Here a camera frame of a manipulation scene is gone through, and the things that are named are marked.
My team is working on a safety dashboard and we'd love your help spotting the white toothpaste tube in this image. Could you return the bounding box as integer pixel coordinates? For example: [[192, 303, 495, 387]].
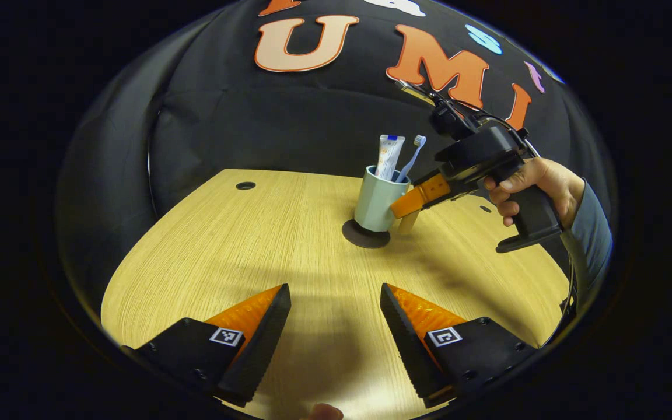
[[375, 135, 406, 183]]

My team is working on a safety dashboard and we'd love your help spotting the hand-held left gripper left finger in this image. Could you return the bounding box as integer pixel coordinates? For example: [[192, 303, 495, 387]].
[[121, 283, 292, 408]]

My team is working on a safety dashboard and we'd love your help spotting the white toothbrush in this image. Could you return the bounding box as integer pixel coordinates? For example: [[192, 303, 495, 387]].
[[394, 135, 427, 183]]

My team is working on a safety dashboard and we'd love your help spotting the pale green cup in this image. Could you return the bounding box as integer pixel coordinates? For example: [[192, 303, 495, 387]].
[[354, 166, 421, 236]]

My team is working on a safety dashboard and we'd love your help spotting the wooden desktop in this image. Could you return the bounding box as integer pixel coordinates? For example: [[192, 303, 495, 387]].
[[101, 169, 570, 420]]

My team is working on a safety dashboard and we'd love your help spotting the black backdrop cloth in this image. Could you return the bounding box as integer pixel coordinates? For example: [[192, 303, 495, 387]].
[[56, 0, 617, 316]]

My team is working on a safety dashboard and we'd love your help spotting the dark brown round coaster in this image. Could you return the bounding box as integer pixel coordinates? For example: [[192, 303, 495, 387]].
[[341, 219, 391, 250]]

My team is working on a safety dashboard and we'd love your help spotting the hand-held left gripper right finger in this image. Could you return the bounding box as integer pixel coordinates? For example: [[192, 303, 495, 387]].
[[380, 283, 538, 409]]

